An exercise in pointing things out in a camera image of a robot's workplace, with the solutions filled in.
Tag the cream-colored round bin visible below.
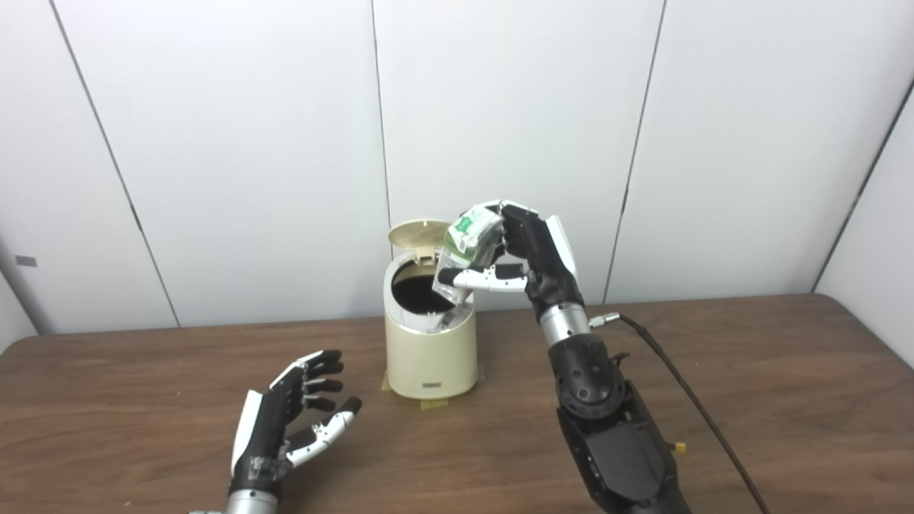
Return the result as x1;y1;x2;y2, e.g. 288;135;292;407
383;251;478;400

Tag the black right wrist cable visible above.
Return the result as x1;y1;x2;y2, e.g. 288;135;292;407
589;312;772;514

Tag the cream round bin lid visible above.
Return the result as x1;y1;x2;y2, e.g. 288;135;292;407
388;219;452;266

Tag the green white milk carton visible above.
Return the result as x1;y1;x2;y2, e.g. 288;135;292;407
431;206;505;335

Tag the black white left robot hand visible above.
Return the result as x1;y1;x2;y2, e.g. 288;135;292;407
229;350;363;497

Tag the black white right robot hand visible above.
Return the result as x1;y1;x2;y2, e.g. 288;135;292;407
448;200;586;318

